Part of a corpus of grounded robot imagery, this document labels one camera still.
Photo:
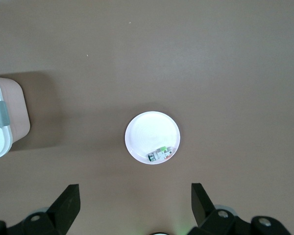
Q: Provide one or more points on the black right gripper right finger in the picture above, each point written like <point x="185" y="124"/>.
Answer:
<point x="205" y="213"/>

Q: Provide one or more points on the brown table mat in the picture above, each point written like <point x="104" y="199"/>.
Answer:
<point x="147" y="49"/>

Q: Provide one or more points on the green and white push-button switch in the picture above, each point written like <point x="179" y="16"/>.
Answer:
<point x="159" y="154"/>

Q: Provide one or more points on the pale pink round plate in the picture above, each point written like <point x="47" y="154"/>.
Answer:
<point x="149" y="132"/>

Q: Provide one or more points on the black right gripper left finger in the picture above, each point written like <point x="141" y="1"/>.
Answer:
<point x="63" y="208"/>

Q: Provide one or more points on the white lidded storage box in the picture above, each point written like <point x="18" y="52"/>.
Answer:
<point x="14" y="110"/>

